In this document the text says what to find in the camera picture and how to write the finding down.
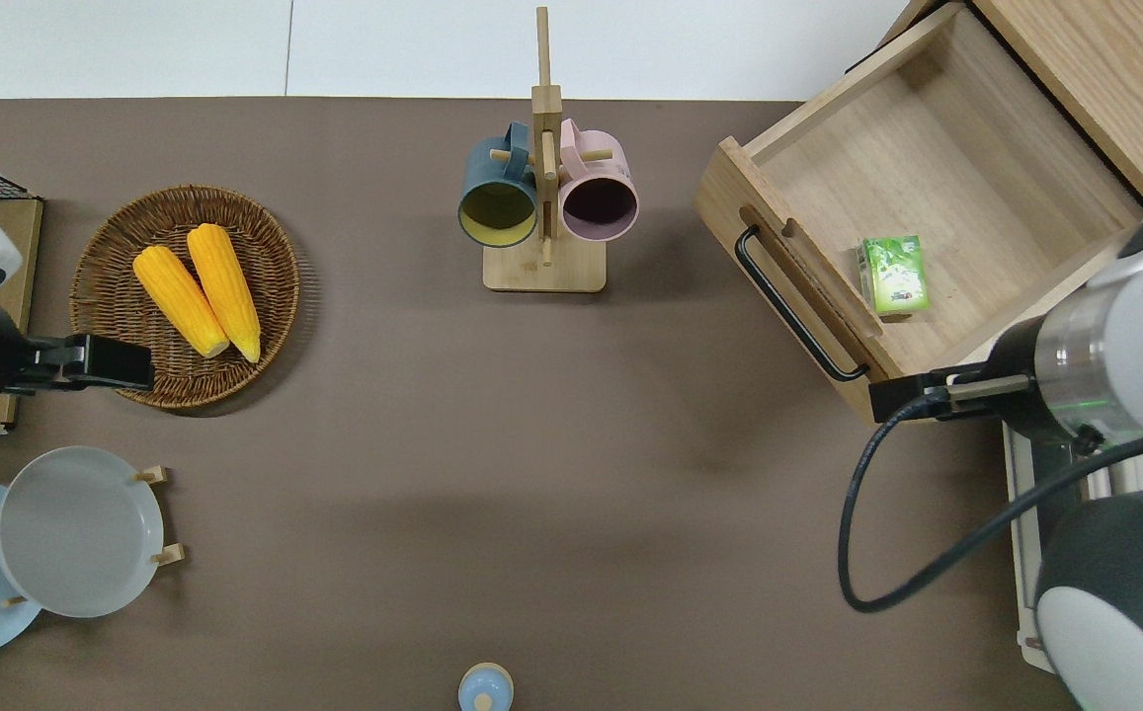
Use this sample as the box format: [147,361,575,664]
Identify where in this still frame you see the yellow corn cob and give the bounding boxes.
[131,244,232,359]
[185,222,264,364]

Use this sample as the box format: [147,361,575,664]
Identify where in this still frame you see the pink mug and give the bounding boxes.
[557,118,641,244]

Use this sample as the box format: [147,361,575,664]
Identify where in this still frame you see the dark blue mug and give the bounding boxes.
[456,119,541,249]

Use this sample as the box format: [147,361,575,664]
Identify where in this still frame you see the light wooden drawer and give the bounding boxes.
[694,2,1143,425]

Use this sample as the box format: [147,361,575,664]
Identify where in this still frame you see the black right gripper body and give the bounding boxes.
[867,362,991,425]

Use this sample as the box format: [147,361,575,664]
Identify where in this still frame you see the light wooden cabinet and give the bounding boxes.
[872,0,1143,209]

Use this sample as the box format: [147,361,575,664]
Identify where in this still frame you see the brown wicker basket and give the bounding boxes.
[68,184,302,412]

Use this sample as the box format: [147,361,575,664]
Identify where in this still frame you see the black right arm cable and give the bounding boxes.
[837,372,1143,616]

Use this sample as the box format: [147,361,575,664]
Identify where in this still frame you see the round blue wooden button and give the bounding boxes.
[456,661,516,711]

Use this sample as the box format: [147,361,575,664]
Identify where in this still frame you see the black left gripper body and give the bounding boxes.
[11,333,156,397]

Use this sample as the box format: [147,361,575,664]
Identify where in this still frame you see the white toaster oven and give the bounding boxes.
[1001,415,1125,674]

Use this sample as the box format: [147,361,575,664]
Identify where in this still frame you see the wooden mug rack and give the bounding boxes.
[481,5,617,294]

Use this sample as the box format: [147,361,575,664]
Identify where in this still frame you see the black metal drawer handle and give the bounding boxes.
[733,224,871,384]

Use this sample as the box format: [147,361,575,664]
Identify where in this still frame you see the wooden plate rack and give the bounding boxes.
[0,463,188,609]

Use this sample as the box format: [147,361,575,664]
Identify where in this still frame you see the brown table mat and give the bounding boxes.
[0,96,1078,711]

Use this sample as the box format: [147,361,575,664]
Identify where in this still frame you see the small green box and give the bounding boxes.
[855,234,932,318]

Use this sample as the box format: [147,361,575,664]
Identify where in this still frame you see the grey plate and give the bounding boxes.
[0,445,166,620]

